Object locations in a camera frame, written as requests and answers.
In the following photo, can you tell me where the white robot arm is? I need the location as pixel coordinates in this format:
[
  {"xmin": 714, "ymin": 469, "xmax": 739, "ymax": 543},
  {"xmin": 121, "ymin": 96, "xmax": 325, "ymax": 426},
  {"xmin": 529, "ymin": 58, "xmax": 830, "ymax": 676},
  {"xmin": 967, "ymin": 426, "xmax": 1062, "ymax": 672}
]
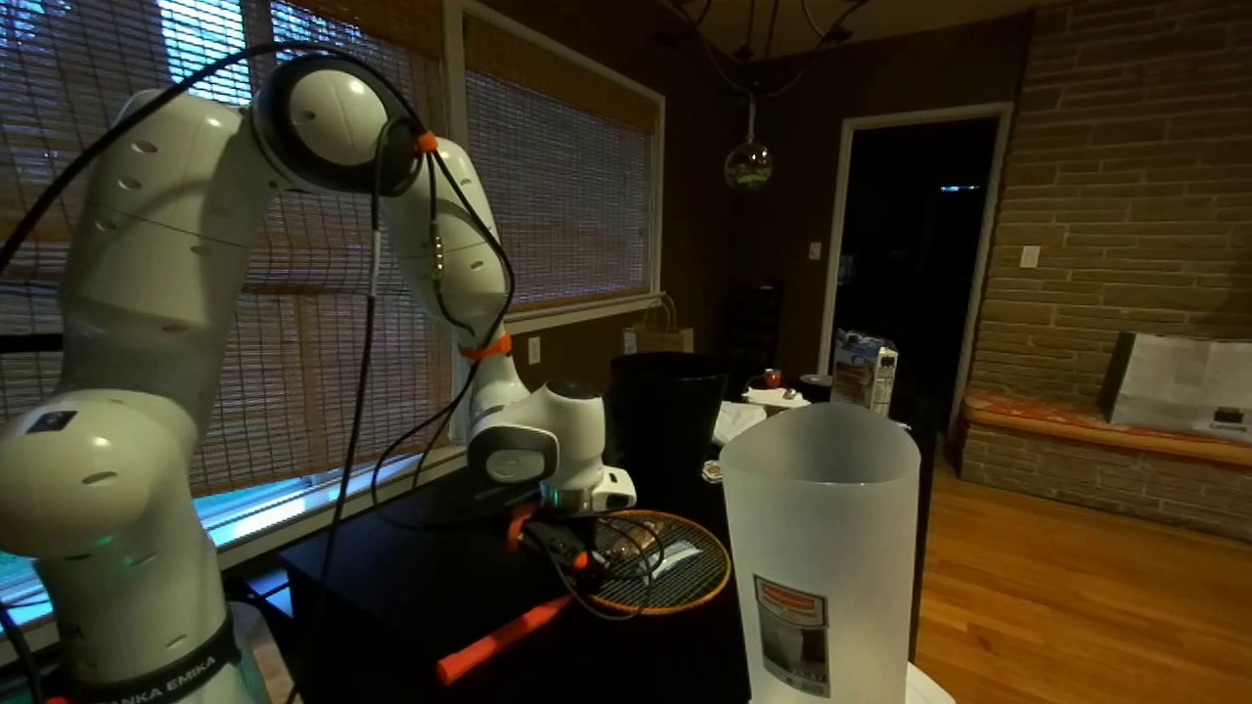
[{"xmin": 0, "ymin": 47, "xmax": 638, "ymax": 704}]

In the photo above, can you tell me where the frosted white plastic pitcher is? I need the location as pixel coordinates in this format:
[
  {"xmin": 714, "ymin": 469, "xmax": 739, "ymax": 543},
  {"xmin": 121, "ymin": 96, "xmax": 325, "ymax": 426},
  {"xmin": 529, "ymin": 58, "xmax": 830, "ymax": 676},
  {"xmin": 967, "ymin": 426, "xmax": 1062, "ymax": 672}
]
[{"xmin": 718, "ymin": 404, "xmax": 917, "ymax": 704}]

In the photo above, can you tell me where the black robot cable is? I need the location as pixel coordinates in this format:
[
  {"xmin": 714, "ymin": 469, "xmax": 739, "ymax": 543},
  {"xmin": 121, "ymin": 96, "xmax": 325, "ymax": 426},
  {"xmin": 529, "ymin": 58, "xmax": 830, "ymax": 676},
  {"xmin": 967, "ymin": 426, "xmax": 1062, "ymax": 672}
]
[{"xmin": 0, "ymin": 39, "xmax": 522, "ymax": 619}]

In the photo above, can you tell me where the hanging glass ball lamp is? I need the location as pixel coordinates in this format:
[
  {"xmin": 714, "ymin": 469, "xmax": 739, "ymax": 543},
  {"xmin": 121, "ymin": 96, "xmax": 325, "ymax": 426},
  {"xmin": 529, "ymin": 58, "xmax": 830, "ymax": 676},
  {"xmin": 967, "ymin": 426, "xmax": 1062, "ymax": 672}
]
[{"xmin": 723, "ymin": 105, "xmax": 775, "ymax": 191}]

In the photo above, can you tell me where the white crumpled paper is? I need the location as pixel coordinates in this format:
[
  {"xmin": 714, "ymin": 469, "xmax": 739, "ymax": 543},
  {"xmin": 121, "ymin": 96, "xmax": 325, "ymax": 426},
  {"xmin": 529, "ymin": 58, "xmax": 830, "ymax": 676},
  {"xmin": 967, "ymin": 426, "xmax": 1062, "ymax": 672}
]
[{"xmin": 710, "ymin": 397, "xmax": 766, "ymax": 447}]

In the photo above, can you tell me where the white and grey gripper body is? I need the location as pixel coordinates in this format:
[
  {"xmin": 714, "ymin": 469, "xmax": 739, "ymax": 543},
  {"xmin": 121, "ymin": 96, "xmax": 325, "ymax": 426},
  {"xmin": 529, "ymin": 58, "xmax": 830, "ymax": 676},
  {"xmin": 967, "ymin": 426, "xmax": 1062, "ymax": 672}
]
[{"xmin": 469, "ymin": 386, "xmax": 638, "ymax": 516}]

